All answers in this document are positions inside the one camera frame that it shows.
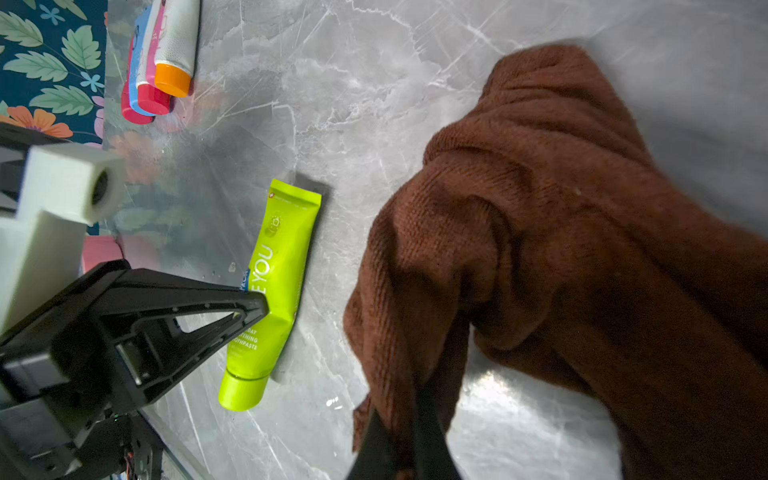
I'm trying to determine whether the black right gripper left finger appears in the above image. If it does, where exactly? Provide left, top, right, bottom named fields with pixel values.
left=347, top=409, right=416, bottom=480

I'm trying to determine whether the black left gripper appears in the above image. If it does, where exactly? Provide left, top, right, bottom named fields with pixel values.
left=1, top=260, right=269, bottom=479

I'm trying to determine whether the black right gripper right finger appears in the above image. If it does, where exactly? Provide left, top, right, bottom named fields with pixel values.
left=413, top=386, right=461, bottom=480

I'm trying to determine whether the green Curaprox toothpaste tube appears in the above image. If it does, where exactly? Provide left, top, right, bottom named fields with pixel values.
left=218, top=179, right=322, bottom=412

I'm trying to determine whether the brown cloth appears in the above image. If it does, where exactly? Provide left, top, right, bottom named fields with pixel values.
left=344, top=44, right=767, bottom=479

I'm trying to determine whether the white tube orange cap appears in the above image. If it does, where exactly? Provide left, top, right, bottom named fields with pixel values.
left=154, top=0, right=201, bottom=98

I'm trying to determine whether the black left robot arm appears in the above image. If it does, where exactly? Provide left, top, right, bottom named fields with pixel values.
left=1, top=260, right=269, bottom=479

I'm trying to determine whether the red Curaprox toothpaste tube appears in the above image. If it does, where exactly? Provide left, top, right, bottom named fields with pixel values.
left=121, top=54, right=154, bottom=125

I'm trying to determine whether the white tube red cap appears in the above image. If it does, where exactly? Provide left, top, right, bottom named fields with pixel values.
left=136, top=0, right=162, bottom=88

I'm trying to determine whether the pink Curaprox toothpaste tube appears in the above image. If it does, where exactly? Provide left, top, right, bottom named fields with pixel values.
left=136, top=0, right=175, bottom=116

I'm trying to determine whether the blue toothpaste tube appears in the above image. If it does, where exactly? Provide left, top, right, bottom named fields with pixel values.
left=128, top=6, right=154, bottom=119

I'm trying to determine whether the pink round object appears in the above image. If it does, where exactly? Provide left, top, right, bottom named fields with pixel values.
left=80, top=235, right=160, bottom=274

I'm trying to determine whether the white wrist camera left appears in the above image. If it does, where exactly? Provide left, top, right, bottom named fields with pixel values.
left=1, top=143, right=126, bottom=332

